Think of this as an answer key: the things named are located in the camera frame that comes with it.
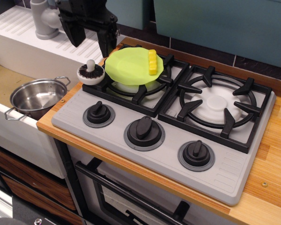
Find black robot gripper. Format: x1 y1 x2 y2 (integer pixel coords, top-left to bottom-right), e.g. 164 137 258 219
55 0 118 58

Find yellow toy fry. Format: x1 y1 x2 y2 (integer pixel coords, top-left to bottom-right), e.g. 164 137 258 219
148 49 157 75

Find white toy mushroom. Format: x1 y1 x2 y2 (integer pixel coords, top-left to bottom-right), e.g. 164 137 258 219
77 60 105 86

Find green plastic plate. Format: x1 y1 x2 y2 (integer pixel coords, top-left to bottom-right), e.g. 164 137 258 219
105 47 164 85

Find white toy sink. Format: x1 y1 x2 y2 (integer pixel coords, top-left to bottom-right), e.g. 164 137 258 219
0 5 127 180

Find small steel pot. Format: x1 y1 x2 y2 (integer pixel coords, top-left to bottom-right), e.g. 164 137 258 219
4 76 71 120

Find grey toy faucet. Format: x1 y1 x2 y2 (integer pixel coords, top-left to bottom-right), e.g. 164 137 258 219
30 0 61 40

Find left black stove knob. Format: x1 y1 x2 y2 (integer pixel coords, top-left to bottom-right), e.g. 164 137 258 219
82 101 116 128

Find black stove knob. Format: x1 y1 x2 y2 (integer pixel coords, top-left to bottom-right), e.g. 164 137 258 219
177 140 215 172
124 116 165 151
82 101 116 128

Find left black burner grate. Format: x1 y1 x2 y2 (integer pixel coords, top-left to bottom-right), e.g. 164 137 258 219
82 45 190 117

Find black burner grate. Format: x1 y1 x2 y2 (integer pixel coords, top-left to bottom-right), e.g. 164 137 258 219
158 65 276 153
82 45 190 117

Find middle black stove knob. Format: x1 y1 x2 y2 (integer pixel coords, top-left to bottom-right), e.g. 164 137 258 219
124 116 165 151

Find right black burner grate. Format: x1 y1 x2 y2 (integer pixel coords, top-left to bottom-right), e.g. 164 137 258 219
158 65 276 153

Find right black stove knob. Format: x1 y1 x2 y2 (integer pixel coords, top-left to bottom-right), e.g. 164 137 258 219
177 140 215 172

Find wooden drawer fronts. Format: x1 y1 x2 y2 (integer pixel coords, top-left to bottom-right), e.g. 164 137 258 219
0 147 83 225

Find toy oven door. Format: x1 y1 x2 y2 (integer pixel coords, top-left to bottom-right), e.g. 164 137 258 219
74 157 230 225

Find grey toy stove top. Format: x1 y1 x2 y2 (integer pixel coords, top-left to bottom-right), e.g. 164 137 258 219
51 46 277 207

